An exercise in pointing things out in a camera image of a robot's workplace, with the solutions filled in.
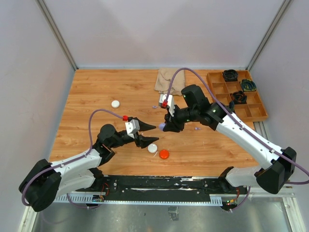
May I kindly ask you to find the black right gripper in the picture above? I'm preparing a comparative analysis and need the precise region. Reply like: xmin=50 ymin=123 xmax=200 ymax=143
xmin=163 ymin=103 xmax=198 ymax=132

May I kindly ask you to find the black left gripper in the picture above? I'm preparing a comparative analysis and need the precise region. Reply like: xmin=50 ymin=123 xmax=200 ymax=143
xmin=109 ymin=117 xmax=159 ymax=148

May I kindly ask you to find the purple charging case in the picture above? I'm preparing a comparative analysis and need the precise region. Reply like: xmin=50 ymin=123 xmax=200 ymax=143
xmin=159 ymin=123 xmax=166 ymax=131

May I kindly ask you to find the white charging case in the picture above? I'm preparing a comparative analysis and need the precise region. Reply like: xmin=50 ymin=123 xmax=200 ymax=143
xmin=147 ymin=143 xmax=157 ymax=154
xmin=111 ymin=100 xmax=120 ymax=108

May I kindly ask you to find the orange earbud charging case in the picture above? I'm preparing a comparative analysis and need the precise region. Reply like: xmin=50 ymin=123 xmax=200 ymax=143
xmin=159 ymin=149 xmax=169 ymax=160

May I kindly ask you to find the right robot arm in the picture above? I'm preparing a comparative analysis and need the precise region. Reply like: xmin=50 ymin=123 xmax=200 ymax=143
xmin=159 ymin=85 xmax=296 ymax=194

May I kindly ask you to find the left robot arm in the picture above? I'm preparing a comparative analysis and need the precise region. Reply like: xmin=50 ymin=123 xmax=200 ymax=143
xmin=18 ymin=117 xmax=158 ymax=212

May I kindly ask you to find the beige cloth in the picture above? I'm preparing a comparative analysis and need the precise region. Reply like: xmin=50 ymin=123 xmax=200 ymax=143
xmin=154 ymin=68 xmax=185 ymax=96

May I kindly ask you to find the black orange rolled sock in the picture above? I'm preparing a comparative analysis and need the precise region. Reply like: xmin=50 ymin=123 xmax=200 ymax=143
xmin=231 ymin=91 xmax=247 ymax=104

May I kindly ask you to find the wooden compartment tray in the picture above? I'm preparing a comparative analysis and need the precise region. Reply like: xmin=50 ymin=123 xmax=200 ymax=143
xmin=207 ymin=69 xmax=268 ymax=122

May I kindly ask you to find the blue yellow rolled sock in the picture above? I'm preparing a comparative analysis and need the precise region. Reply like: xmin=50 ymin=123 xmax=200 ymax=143
xmin=240 ymin=79 xmax=256 ymax=92

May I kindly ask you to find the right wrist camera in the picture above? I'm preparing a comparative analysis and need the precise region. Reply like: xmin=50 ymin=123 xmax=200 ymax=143
xmin=159 ymin=94 xmax=175 ymax=116

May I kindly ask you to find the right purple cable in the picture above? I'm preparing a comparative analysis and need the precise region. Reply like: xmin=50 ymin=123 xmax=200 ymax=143
xmin=163 ymin=67 xmax=309 ymax=213

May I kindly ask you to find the purple cable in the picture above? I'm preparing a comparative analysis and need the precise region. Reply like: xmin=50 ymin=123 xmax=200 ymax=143
xmin=163 ymin=67 xmax=309 ymax=213
xmin=21 ymin=109 xmax=127 ymax=210

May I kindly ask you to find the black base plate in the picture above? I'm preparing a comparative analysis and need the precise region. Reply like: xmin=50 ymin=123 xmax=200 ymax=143
xmin=75 ymin=175 xmax=249 ymax=203

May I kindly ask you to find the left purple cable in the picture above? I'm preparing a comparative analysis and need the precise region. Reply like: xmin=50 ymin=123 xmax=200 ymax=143
xmin=21 ymin=109 xmax=127 ymax=210

